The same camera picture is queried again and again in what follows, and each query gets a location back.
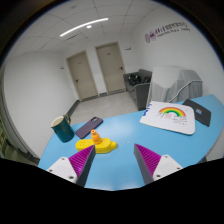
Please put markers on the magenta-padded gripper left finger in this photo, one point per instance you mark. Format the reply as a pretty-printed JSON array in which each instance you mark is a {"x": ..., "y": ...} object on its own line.
[{"x": 80, "y": 163}]

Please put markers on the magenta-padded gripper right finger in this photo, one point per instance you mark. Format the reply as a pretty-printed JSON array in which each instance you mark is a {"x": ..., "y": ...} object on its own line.
[{"x": 151, "y": 163}]

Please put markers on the orange charger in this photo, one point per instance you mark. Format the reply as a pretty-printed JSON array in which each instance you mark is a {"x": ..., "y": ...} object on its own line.
[{"x": 96, "y": 138}]

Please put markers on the yellow power strip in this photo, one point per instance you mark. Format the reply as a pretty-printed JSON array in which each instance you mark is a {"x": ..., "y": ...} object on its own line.
[{"x": 106, "y": 146}]

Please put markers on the purple smartphone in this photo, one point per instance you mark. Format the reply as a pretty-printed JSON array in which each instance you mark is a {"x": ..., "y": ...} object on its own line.
[{"x": 88, "y": 127}]

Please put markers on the white rainbow-print mouse pad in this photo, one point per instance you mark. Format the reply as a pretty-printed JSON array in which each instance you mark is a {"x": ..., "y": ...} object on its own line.
[{"x": 168, "y": 118}]

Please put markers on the dark grey tablet case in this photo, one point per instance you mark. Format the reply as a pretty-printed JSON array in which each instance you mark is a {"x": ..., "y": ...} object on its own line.
[{"x": 199, "y": 112}]

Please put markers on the grey sofa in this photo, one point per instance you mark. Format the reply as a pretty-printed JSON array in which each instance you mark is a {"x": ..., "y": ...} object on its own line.
[{"x": 140, "y": 93}]

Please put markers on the grey cloth-covered furniture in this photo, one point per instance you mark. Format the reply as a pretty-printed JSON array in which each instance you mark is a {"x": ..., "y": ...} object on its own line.
[{"x": 173, "y": 83}]

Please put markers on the black bag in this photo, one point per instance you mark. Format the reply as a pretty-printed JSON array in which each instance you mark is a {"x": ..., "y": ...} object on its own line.
[{"x": 137, "y": 80}]

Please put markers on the beige door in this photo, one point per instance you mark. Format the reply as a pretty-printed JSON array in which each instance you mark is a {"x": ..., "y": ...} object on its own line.
[
  {"x": 82, "y": 76},
  {"x": 111, "y": 68}
]

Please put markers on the long ceiling light strip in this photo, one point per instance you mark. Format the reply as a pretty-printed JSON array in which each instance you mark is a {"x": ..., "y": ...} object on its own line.
[{"x": 83, "y": 26}]

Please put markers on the purple wall sign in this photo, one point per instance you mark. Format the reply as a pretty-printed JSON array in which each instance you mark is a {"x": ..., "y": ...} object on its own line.
[{"x": 166, "y": 32}]

